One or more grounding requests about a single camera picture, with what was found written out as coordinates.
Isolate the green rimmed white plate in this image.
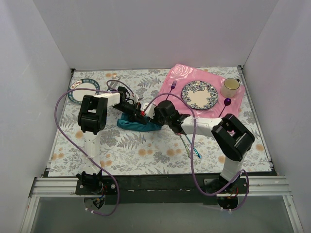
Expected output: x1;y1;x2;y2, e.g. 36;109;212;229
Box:
68;78;100;104

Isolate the blue floral white plate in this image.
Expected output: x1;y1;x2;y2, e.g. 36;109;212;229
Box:
181;81;218;110

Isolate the cream ceramic mug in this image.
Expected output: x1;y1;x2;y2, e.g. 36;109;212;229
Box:
220;78;241;98

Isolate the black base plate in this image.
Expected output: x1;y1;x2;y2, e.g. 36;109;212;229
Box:
33;175;281;205

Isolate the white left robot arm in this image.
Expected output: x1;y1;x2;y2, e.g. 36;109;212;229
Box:
77;86;146;194

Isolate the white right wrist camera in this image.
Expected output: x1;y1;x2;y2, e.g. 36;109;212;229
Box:
141;102;156;118

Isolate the purple metallic fork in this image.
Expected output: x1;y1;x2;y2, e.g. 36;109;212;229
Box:
165;80;177;100

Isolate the iridescent blue fork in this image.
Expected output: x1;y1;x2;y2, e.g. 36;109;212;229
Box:
185;135;202;159

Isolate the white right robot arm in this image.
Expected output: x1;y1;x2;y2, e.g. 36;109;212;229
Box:
144;100;255;197

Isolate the teal cloth napkin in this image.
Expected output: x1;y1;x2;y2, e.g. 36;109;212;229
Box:
117;113;162;132

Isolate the iridescent gold spoon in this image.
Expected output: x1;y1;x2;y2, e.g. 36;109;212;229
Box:
179;135;191;158

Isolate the green handled knife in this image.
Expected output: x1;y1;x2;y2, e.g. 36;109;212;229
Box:
109;78;120;91

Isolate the purple metallic spoon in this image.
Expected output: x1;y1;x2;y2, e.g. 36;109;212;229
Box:
219;98;232;117

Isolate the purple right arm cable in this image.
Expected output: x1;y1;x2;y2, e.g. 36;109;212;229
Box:
143;92;249;212

